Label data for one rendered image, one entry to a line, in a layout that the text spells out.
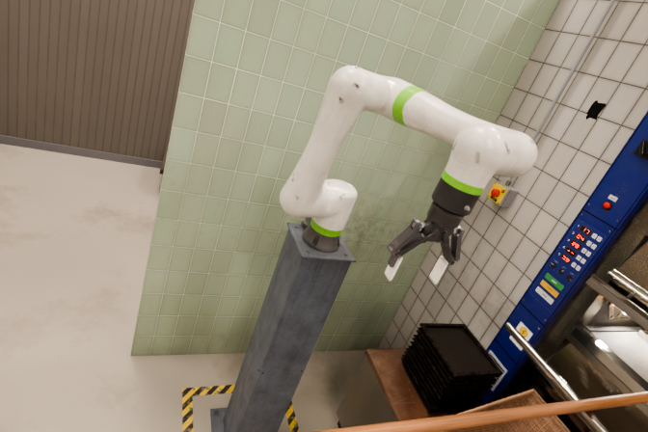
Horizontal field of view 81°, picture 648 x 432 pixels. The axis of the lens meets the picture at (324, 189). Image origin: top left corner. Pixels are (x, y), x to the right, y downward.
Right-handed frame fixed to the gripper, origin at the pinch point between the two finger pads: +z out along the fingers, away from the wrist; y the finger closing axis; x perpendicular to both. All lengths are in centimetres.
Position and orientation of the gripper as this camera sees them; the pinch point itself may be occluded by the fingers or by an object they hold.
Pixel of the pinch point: (412, 275)
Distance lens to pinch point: 99.4
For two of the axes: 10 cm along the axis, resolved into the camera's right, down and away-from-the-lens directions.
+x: 2.8, 4.9, -8.3
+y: -9.1, -1.5, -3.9
